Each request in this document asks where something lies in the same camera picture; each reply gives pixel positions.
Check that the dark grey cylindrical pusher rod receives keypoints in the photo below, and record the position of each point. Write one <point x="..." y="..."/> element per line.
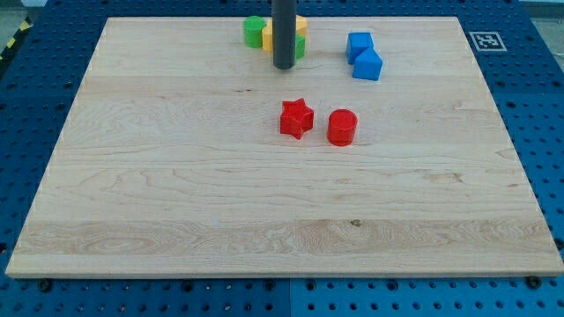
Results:
<point x="283" y="13"/>

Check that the blue triangle block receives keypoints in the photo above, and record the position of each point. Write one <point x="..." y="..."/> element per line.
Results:
<point x="368" y="65"/>

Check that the yellow block behind rod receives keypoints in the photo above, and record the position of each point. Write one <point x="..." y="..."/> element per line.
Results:
<point x="301" y="26"/>

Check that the yellow block left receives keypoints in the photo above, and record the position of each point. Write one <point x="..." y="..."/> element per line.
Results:
<point x="267" y="36"/>

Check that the green block behind rod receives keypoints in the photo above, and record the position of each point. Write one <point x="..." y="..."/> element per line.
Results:
<point x="300" y="43"/>

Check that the green cylinder block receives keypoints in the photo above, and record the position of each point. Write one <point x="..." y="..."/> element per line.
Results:
<point x="252" y="31"/>

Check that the blue cube block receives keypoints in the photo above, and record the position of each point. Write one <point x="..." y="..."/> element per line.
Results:
<point x="357" y="43"/>

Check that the red star block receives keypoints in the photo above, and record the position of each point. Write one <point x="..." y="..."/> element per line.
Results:
<point x="296" y="118"/>

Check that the red cylinder block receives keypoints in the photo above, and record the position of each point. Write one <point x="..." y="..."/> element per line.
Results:
<point x="342" y="125"/>

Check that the wooden board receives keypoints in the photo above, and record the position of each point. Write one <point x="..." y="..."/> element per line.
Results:
<point x="170" y="163"/>

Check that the white fiducial marker tag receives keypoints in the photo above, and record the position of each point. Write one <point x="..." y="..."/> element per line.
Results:
<point x="487" y="41"/>

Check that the black bolt left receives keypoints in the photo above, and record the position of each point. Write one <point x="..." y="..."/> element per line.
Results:
<point x="44" y="285"/>

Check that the black bolt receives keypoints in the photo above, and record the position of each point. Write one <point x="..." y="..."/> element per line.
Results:
<point x="44" y="285"/>
<point x="533" y="282"/>

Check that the black bolt right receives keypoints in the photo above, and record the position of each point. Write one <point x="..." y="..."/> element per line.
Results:
<point x="533" y="282"/>

